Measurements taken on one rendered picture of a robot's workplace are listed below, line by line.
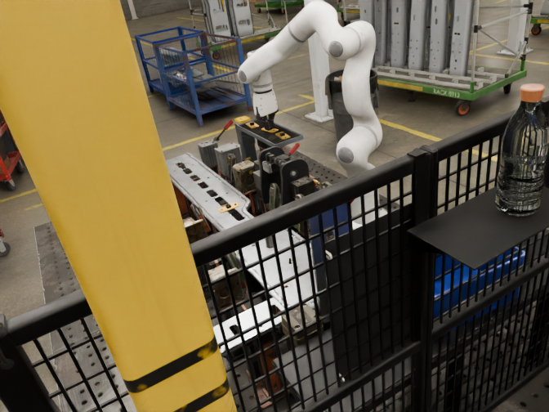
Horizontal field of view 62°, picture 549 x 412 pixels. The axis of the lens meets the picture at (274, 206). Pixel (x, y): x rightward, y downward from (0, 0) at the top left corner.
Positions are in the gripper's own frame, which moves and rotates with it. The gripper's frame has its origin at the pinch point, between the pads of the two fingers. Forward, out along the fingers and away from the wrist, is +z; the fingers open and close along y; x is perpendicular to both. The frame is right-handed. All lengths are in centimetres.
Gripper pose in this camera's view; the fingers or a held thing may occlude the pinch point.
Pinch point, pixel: (269, 124)
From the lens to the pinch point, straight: 204.0
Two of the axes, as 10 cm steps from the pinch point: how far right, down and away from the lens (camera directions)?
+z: 1.5, 8.6, 4.8
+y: -7.6, 4.1, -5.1
